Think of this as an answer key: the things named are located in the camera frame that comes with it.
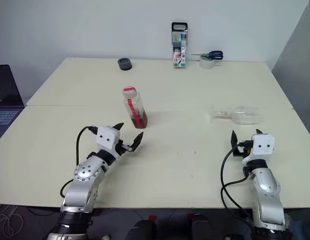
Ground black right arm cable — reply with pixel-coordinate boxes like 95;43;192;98
220;140;255;236

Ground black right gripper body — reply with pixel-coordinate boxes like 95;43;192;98
232;145;253;158

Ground dark rounded shape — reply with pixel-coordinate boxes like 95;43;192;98
129;214;158;240
187;213;218;240

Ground thin white floor cables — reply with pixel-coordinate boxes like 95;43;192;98
0;203;26;240

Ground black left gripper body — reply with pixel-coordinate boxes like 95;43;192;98
114;139;133;157

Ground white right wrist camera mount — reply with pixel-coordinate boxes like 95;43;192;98
242;133;275;166

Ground blue handled scissors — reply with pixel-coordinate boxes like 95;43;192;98
190;50;224;61

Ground clear jar with red contents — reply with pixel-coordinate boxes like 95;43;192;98
123;91;149;130

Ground grey partition panel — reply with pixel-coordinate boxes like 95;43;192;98
271;1;310;152

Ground black round holder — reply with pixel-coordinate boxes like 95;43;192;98
118;57;133;72

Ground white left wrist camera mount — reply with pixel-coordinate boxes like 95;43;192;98
96;126;121;159

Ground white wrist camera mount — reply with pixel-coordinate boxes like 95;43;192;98
242;133;275;166
96;126;121;159

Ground clear plastic wine glass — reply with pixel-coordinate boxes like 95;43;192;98
210;106;264;125

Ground marker pen pack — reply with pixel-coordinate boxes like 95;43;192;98
171;21;189;69

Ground dark laptop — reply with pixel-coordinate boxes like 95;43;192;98
0;64;27;146

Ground white tape roll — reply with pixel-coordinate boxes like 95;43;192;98
199;54;215;70

